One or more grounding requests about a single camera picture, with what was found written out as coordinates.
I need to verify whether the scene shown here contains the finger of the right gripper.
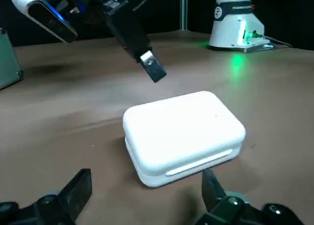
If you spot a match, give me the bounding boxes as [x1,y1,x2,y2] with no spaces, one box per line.
[105,0,168,84]

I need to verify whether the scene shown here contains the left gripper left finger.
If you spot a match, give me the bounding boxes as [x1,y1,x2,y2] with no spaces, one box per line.
[0,168,93,225]

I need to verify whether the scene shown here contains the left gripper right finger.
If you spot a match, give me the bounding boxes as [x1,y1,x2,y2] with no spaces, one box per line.
[196,169,305,225]

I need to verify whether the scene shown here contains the small white medicine box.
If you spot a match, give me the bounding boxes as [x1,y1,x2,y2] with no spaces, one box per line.
[122,90,247,188]

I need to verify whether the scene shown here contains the silver aluminium case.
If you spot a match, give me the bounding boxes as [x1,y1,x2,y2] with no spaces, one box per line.
[0,28,25,91]

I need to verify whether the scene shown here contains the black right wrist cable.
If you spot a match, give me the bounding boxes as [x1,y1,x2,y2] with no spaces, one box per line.
[133,0,152,12]

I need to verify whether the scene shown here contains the grey metal post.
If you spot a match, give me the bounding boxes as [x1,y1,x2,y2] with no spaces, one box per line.
[180,0,189,31]

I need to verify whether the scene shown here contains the black right base cables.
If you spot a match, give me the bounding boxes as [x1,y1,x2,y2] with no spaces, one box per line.
[255,32,294,49]

